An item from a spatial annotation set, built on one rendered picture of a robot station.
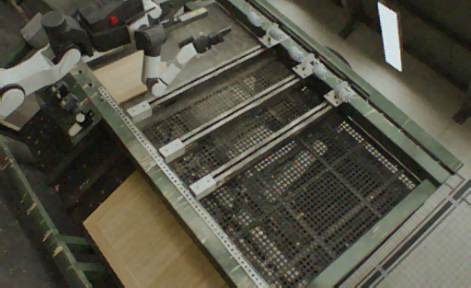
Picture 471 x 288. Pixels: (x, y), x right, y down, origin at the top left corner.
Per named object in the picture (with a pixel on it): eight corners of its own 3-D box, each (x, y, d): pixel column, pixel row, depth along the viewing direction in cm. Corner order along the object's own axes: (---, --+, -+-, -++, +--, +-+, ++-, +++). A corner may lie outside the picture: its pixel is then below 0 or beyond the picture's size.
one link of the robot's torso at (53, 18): (46, 31, 196) (81, 14, 202) (35, 17, 201) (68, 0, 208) (65, 71, 220) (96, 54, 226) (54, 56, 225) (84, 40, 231)
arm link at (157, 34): (150, 60, 220) (153, 34, 213) (136, 54, 223) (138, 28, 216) (164, 54, 230) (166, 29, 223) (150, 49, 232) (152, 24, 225)
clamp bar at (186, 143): (156, 154, 238) (155, 127, 219) (309, 68, 291) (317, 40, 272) (167, 167, 233) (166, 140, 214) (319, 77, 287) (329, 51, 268)
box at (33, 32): (17, 32, 255) (39, 11, 255) (31, 41, 266) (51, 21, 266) (26, 43, 251) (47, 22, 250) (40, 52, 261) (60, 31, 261)
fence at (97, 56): (82, 63, 272) (81, 58, 269) (202, 11, 315) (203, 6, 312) (86, 67, 270) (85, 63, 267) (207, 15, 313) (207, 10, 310)
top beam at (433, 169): (199, -13, 333) (200, -24, 325) (210, -17, 337) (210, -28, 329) (433, 193, 242) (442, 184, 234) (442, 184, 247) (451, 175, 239)
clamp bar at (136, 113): (125, 115, 251) (121, 86, 232) (276, 40, 305) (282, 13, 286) (134, 127, 247) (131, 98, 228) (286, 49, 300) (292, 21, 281)
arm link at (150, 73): (144, 97, 232) (147, 59, 221) (136, 86, 241) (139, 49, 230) (165, 96, 238) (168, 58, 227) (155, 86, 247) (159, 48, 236)
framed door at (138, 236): (85, 223, 257) (82, 223, 255) (149, 158, 256) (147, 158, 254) (171, 352, 220) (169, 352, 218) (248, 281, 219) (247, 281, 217)
